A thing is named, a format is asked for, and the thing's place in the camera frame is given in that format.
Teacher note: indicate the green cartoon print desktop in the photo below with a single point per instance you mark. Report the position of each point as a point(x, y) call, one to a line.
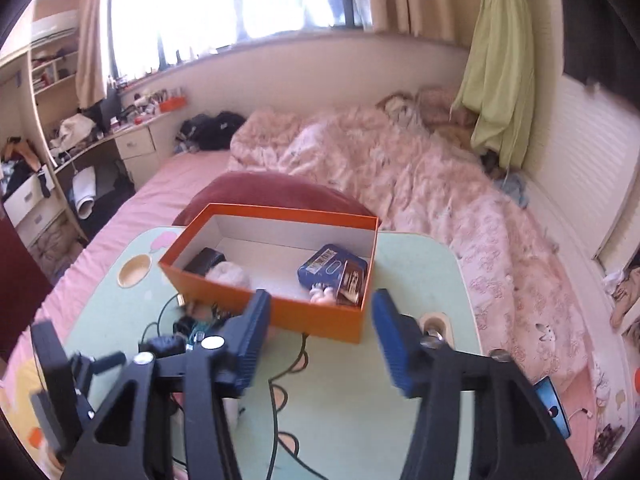
point(340, 410)

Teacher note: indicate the beige narrow curtain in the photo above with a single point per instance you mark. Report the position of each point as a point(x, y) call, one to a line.
point(92, 35)

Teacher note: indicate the smartphone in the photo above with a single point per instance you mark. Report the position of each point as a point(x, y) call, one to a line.
point(552, 405)

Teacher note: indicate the white fluffy pompom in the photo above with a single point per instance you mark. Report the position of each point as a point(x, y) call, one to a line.
point(227, 274)

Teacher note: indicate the green toy car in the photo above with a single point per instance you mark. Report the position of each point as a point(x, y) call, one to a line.
point(197, 334)

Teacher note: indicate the orange storage box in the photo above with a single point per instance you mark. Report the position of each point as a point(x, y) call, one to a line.
point(172, 104)

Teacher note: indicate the black shiny bag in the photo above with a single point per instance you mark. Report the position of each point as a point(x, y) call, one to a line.
point(202, 260)

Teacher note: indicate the orange cardboard box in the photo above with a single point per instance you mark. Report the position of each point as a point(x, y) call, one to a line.
point(300, 315)

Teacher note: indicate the white louvre door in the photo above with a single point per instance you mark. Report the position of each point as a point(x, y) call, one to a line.
point(575, 160)

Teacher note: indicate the light green hanging garment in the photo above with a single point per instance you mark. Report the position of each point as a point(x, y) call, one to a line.
point(495, 60)

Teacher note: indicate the pink bed sheet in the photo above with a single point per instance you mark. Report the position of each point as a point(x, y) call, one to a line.
point(165, 185)

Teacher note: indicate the black hanging garment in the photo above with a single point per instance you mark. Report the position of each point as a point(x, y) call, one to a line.
point(600, 20)

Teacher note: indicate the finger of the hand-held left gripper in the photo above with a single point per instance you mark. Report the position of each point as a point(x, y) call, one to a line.
point(161, 345)

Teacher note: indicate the white cloth bundle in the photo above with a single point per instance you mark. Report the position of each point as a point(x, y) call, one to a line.
point(75, 127)

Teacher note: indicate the rolled white mat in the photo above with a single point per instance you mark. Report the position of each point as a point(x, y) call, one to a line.
point(84, 190)

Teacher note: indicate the white desk with drawers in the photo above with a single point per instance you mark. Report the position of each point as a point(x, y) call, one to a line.
point(135, 142)

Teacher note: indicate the beige bookshelf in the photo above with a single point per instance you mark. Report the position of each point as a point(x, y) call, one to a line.
point(37, 95)

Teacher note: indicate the black monitor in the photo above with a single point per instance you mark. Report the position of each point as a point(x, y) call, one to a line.
point(110, 110)

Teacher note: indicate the blue rectangular case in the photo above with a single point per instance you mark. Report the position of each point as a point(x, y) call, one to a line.
point(320, 267)

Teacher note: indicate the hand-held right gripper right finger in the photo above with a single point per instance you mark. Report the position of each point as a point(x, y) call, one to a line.
point(392, 347)

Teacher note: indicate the maroon pillow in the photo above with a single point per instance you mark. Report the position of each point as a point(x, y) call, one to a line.
point(270, 190)

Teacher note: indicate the black clothes pile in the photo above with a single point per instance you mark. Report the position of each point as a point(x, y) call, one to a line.
point(215, 130)

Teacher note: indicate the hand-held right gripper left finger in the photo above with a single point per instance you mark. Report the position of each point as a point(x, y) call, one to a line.
point(252, 345)

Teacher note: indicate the pink floral duvet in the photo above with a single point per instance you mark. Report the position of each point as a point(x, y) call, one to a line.
point(400, 170)

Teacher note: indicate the light blue cloth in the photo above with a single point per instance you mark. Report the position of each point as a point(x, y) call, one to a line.
point(515, 191)

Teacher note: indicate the white round head figurine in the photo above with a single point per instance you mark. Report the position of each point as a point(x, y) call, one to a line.
point(322, 294)

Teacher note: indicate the red and dark foil packet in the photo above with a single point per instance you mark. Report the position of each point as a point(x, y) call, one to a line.
point(352, 280)

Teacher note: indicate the beige crumpled cloth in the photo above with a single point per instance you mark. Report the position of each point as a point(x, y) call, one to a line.
point(625, 300)

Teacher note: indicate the beige clothes pile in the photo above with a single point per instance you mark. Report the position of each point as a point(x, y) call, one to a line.
point(435, 105)

